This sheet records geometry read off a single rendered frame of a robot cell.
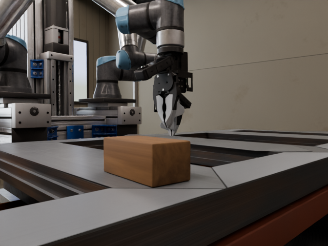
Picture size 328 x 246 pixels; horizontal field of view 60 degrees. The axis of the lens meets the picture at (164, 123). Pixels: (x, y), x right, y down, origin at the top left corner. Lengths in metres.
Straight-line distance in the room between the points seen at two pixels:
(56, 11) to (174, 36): 0.89
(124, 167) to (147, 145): 0.06
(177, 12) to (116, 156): 0.50
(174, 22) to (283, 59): 2.92
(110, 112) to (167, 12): 0.79
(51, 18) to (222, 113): 2.80
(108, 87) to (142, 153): 1.22
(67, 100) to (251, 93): 2.64
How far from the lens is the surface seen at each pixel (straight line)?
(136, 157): 0.34
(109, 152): 0.40
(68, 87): 1.52
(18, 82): 1.28
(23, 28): 1.60
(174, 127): 1.12
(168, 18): 0.78
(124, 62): 1.15
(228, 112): 3.84
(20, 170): 0.60
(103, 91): 1.53
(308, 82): 3.52
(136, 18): 0.82
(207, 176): 0.39
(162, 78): 0.76
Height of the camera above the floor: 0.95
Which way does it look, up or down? 2 degrees down
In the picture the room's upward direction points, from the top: straight up
